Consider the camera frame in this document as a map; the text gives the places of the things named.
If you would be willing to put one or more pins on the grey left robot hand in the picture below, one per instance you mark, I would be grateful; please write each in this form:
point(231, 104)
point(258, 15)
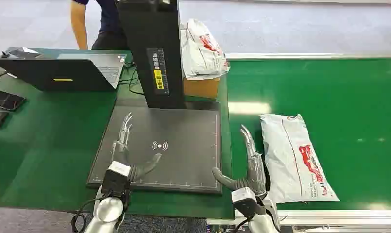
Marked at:
point(143, 169)

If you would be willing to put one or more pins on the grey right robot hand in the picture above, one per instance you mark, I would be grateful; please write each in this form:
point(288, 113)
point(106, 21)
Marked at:
point(253, 173)

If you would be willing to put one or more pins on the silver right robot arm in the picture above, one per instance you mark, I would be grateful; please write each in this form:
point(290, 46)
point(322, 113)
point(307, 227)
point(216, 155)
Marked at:
point(263, 222)

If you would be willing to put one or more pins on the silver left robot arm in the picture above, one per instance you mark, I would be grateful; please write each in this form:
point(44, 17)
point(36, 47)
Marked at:
point(105, 209)

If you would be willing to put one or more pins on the white parcel bag red print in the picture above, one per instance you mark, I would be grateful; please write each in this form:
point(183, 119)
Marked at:
point(203, 53)
point(295, 157)

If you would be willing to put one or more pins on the green conveyor belt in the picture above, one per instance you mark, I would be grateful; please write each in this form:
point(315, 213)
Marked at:
point(317, 128)

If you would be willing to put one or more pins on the green table mat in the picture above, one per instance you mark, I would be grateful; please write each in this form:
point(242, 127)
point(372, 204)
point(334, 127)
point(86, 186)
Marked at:
point(53, 144)

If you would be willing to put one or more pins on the brown cardboard box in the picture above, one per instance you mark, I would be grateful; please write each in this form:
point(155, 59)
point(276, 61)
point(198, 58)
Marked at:
point(201, 87)

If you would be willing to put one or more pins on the black scanner column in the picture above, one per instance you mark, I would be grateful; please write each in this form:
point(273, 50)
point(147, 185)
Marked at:
point(155, 48)

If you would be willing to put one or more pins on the black laptop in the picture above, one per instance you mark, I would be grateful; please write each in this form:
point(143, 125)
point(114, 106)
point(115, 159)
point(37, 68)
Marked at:
point(63, 72)

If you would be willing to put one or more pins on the person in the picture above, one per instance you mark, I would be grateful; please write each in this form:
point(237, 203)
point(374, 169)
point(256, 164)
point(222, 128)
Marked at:
point(98, 25)

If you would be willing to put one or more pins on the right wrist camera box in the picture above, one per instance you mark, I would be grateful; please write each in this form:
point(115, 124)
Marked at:
point(246, 201)

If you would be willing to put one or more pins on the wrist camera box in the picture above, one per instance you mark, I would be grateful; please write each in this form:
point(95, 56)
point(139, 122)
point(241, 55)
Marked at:
point(116, 180)
point(246, 201)

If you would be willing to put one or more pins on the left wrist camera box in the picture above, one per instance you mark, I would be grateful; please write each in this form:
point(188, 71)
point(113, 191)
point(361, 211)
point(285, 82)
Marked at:
point(116, 180)

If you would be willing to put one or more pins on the black scanner base plate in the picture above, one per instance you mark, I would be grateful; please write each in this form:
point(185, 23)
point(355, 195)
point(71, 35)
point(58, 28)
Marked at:
point(182, 148)

